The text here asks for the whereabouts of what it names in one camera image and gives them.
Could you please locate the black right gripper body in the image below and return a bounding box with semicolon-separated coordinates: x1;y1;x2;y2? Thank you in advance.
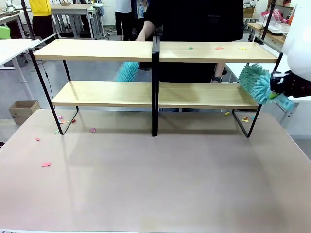
279;70;311;99

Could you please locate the teal microfibre duster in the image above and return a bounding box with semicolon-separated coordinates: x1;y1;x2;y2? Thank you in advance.
116;61;141;83
237;63;295;110

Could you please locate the person's left forearm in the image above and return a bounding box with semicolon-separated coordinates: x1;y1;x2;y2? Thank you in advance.
213;63;225;78

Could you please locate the person's right forearm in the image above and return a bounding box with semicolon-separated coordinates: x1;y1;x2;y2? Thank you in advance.
140;20;156;42

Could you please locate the wooden table with clutter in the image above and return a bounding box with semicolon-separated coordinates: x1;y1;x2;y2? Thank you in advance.
247;22;287;46

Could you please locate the black stand pole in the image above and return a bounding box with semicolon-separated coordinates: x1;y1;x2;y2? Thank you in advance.
259;0;277;46
21;0;36;41

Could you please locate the pink printed bag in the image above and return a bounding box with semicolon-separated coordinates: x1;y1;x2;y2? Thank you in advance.
272;8;285;24

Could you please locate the small cardboard box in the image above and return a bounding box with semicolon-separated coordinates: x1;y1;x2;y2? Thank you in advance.
242;6;256;18

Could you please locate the person in black shirt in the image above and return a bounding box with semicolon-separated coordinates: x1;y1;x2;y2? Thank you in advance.
142;0;244;112

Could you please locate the person in white shirt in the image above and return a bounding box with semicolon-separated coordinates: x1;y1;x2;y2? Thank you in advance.
114;0;134;41

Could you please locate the wooden top desk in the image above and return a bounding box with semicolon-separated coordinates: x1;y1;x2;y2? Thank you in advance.
50;3;104;40

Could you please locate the person in yellow shirt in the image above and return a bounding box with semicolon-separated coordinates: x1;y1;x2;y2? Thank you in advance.
29;0;53;40

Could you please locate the open cardboard box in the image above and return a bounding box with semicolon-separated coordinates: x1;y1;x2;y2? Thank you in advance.
8;100;41;125

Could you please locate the grey desk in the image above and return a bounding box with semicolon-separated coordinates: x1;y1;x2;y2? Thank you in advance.
0;11;25;38

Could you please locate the green chair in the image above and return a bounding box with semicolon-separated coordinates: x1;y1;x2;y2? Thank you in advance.
0;26;11;40

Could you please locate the wooden shelf unit black frame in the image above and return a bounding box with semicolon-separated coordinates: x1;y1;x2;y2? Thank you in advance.
28;33;156;137
155;36;284;138

